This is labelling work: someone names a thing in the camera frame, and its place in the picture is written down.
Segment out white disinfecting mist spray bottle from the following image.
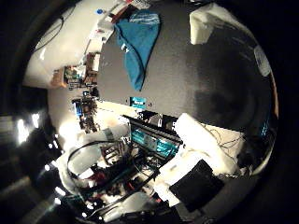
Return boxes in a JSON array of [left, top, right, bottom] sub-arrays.
[[189, 2, 239, 46]]

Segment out electronics board cluster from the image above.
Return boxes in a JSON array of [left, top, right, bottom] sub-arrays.
[[50, 51, 101, 91]]

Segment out small brown bowl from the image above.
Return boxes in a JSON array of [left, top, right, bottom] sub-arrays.
[[111, 4, 139, 25]]

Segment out thick black cable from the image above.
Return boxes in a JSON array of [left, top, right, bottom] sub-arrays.
[[65, 139, 132, 188]]

